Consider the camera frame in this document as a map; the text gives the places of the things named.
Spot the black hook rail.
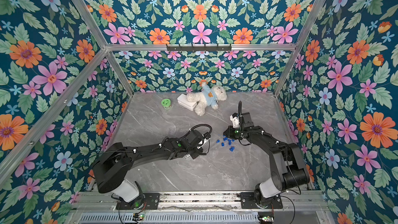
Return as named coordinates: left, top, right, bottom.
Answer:
left=166, top=44, right=232, bottom=52

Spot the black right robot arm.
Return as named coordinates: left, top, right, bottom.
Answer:
left=223, top=113, right=311, bottom=207

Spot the white teddy bear blue hoodie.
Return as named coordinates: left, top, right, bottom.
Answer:
left=186, top=83, right=228, bottom=116

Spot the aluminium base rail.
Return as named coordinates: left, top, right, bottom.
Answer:
left=72, top=190, right=329, bottom=211

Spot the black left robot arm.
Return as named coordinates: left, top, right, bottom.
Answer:
left=92, top=124, right=212, bottom=203

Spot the green lidded small jar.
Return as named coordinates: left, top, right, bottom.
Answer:
left=161, top=99, right=172, bottom=110

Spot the white box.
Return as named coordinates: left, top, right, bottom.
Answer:
left=177, top=94, right=197, bottom=111

